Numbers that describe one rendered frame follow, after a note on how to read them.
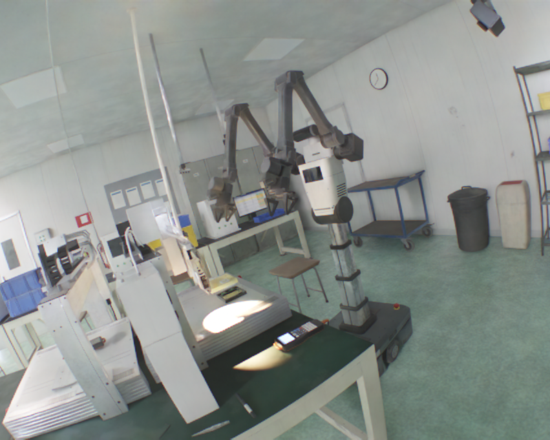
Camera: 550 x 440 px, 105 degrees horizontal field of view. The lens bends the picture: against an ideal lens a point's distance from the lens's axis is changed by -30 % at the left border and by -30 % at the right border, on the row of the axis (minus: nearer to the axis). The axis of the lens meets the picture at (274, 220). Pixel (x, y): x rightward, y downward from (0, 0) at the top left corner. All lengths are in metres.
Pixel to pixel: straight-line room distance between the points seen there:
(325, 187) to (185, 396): 1.25
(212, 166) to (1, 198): 3.92
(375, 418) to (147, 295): 0.95
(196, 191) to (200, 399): 4.47
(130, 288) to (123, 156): 4.82
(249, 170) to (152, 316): 4.90
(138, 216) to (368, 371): 1.03
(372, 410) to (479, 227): 2.61
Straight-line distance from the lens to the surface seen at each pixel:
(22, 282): 4.02
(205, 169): 5.25
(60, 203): 5.52
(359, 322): 1.97
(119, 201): 5.41
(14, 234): 5.74
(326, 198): 1.68
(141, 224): 1.23
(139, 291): 0.79
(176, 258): 1.25
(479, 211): 3.42
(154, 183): 5.48
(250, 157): 5.61
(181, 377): 0.90
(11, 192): 5.81
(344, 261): 1.82
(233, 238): 3.85
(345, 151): 1.60
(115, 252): 3.80
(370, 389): 1.15
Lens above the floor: 1.38
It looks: 9 degrees down
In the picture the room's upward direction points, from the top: 16 degrees counter-clockwise
